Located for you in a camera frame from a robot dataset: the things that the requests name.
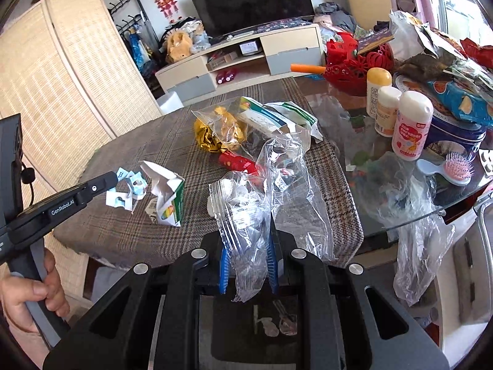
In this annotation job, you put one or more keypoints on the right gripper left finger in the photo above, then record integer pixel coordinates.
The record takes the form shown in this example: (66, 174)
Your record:
(148, 319)

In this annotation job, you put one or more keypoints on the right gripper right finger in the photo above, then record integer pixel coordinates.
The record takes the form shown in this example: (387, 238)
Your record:
(344, 319)

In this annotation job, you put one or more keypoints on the clear plastic zip bag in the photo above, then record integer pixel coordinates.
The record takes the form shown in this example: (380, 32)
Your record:
(282, 196)

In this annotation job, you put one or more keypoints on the white green medicine box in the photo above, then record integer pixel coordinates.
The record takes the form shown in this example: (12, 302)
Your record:
(167, 188)

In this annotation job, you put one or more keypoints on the person's left hand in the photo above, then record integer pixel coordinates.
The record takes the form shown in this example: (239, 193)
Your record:
(16, 291)

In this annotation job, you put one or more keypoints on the crumpled blue white paper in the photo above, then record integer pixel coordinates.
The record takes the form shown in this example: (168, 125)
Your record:
(130, 190)

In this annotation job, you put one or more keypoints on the pink hairbrush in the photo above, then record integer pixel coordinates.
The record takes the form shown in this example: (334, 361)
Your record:
(455, 169)

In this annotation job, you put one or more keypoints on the woven folding screen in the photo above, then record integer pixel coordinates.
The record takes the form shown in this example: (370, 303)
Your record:
(66, 71)

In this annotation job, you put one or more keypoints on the red tube package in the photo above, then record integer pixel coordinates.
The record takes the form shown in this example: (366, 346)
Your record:
(235, 162)

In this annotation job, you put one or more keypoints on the blue cookie tin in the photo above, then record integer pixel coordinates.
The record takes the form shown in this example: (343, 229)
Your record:
(446, 133)

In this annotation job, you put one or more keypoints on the small white cap bottle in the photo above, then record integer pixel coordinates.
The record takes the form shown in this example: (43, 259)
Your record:
(387, 108)

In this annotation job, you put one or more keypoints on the white pink powder bottle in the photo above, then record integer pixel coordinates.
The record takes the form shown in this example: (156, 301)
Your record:
(412, 125)

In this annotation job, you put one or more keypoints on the white green foil pouch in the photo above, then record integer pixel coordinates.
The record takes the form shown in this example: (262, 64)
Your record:
(299, 116)

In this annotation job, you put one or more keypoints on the yellow crumpled wrapper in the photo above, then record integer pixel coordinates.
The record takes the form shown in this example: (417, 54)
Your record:
(217, 130)

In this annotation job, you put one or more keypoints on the white blue medicine box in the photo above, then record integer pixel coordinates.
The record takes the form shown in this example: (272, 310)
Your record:
(254, 114)

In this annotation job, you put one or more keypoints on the yellow cap white bottle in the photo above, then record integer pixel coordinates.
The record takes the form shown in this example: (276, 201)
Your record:
(376, 79)

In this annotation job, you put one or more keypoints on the red plastic basket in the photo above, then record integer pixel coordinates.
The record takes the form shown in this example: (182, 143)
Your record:
(347, 71)

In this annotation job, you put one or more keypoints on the yellow plush toy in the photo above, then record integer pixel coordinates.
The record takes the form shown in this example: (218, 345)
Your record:
(178, 45)

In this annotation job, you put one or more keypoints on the black coat rack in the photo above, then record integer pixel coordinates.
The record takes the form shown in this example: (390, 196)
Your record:
(130, 15)

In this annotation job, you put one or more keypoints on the white tv cabinet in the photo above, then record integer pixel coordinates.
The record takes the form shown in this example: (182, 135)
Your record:
(242, 62)

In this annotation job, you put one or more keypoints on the black television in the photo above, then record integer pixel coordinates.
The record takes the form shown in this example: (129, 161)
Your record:
(223, 17)

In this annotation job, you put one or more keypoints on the orange handle stick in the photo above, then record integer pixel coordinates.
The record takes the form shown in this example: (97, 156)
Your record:
(308, 69)

